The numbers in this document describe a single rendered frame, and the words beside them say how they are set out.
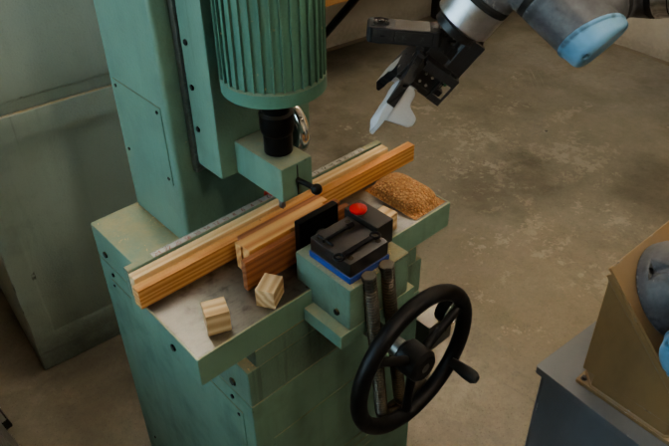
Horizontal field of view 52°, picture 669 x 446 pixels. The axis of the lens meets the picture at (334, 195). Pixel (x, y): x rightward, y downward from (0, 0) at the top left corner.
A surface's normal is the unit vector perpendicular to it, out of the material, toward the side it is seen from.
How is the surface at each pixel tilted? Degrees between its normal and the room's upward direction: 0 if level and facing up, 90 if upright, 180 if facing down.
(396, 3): 90
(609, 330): 90
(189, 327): 0
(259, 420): 90
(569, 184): 0
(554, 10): 80
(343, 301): 90
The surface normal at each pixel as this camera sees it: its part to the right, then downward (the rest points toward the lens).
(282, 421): 0.68, 0.42
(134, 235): -0.01, -0.82
